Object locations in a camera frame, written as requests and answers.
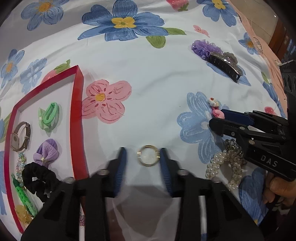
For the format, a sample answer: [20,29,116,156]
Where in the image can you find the pink bead charm bracelet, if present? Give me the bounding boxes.
[208,97,225,120]

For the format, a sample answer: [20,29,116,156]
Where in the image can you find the rose gold wrist watch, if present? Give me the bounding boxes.
[11,121,31,152]

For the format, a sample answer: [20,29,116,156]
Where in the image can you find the gold ring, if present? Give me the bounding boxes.
[136,145,161,166]

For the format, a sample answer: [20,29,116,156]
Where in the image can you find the green bow hair tie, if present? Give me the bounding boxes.
[38,102,61,133]

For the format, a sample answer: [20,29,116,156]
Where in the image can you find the red jewelry box tray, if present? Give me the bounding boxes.
[4,66,89,233]

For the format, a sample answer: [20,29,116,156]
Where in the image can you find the person's right hand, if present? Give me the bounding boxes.
[262,173,296,207]

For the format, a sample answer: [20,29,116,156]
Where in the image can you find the amber yellow hair clip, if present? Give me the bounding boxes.
[15,205,32,225]

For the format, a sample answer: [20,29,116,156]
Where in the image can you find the black velvet scrunchie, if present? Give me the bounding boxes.
[22,162,61,203]

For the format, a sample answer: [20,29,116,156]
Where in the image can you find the black rhinestone hair claw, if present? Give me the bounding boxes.
[207,52,243,83]

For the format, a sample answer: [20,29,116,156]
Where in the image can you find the pink patterned blanket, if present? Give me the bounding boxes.
[230,1,287,113]

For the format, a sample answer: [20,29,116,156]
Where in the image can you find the purple lace scrunchie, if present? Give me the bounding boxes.
[191,40,223,61]

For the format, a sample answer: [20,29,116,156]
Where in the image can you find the floral white bed sheet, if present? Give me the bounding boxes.
[1,1,287,240]

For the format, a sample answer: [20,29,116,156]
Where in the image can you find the pearl hair tie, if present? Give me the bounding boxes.
[205,138,247,191]

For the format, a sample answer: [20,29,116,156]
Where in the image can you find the lilac bow hair tie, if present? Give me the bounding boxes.
[33,138,59,166]

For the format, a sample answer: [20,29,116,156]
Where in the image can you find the pastel bead ring bracelet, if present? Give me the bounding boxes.
[16,152,27,179]

